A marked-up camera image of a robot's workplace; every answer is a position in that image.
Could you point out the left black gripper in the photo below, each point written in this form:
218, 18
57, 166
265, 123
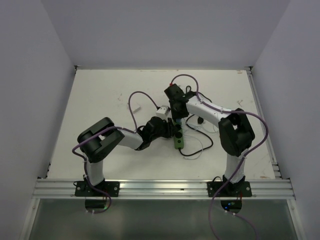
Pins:
169, 128

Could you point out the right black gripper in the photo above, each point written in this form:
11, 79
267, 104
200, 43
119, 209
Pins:
175, 115

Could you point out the green power strip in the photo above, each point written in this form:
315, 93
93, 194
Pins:
178, 136

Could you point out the white charger plug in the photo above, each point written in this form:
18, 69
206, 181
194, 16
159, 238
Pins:
136, 109

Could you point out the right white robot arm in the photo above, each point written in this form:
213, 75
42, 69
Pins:
235, 131

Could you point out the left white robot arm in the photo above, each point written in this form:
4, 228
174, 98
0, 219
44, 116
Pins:
99, 140

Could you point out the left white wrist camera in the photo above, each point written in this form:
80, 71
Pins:
163, 112

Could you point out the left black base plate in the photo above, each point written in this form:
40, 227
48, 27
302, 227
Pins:
111, 187

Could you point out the aluminium rail frame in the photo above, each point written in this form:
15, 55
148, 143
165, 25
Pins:
158, 172

